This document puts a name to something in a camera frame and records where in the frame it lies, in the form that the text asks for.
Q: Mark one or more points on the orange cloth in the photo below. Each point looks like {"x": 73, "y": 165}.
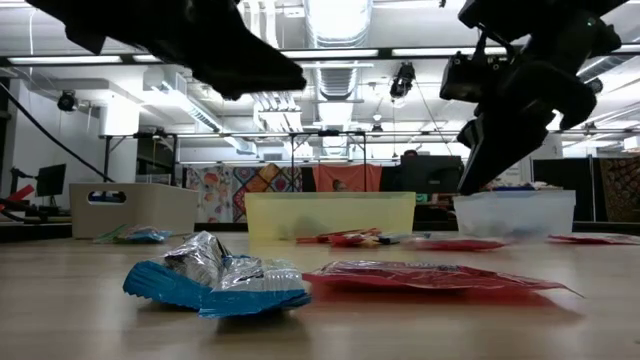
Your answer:
{"x": 350, "y": 175}

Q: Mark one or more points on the red bar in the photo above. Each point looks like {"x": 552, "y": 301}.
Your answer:
{"x": 20, "y": 194}

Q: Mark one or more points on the colourful table clutter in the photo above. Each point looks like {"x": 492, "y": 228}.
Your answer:
{"x": 520, "y": 187}

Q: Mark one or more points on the black ceiling spotlight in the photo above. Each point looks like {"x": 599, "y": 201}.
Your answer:
{"x": 402, "y": 82}
{"x": 67, "y": 102}

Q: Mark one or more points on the black aluminium frame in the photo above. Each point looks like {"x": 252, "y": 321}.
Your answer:
{"x": 220, "y": 227}

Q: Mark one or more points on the dark patterned rug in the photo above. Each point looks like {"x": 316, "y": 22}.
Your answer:
{"x": 620, "y": 190}

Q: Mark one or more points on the black partition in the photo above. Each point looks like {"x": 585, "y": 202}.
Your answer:
{"x": 585, "y": 200}

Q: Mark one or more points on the large black monitor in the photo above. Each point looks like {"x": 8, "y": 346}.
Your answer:
{"x": 430, "y": 175}

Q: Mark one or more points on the black background table frame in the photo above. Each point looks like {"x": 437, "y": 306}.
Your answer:
{"x": 106, "y": 160}

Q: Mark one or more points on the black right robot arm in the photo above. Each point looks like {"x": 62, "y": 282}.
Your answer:
{"x": 525, "y": 15}

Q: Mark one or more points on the pink clear candy bag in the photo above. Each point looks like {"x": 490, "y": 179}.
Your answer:
{"x": 352, "y": 242}

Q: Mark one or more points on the clear plastic bin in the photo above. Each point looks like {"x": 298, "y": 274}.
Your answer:
{"x": 550, "y": 215}

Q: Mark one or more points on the person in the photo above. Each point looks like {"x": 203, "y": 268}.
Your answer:
{"x": 340, "y": 185}
{"x": 410, "y": 152}

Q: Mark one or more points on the white ceiling air duct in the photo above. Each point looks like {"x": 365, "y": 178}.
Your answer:
{"x": 200, "y": 118}

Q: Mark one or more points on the green candy stick pack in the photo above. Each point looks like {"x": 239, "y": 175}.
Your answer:
{"x": 111, "y": 236}

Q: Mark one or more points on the small black monitor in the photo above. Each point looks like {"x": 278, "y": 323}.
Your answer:
{"x": 50, "y": 180}

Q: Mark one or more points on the patchwork quilt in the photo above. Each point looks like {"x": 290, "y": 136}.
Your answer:
{"x": 270, "y": 177}

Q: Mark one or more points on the pale grey plastic bin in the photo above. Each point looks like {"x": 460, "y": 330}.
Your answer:
{"x": 145, "y": 215}

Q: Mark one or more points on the floral cloth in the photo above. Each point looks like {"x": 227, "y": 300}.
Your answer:
{"x": 210, "y": 195}

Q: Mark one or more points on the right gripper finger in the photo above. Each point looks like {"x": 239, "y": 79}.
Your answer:
{"x": 470, "y": 134}
{"x": 510, "y": 140}

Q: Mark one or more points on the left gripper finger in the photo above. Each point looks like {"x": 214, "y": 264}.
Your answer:
{"x": 255, "y": 75}

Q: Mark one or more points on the yellow plastic bin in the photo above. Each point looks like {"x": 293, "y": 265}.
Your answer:
{"x": 350, "y": 215}

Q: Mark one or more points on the ceiling light strip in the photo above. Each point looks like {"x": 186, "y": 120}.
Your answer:
{"x": 330, "y": 53}
{"x": 65, "y": 59}
{"x": 435, "y": 51}

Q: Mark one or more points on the red candy pack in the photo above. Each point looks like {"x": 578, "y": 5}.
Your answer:
{"x": 312, "y": 239}
{"x": 390, "y": 267}
{"x": 500, "y": 285}

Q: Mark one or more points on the silver ventilation duct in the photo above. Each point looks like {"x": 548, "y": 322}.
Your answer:
{"x": 339, "y": 80}

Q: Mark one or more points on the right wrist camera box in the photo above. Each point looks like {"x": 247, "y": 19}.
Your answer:
{"x": 467, "y": 77}

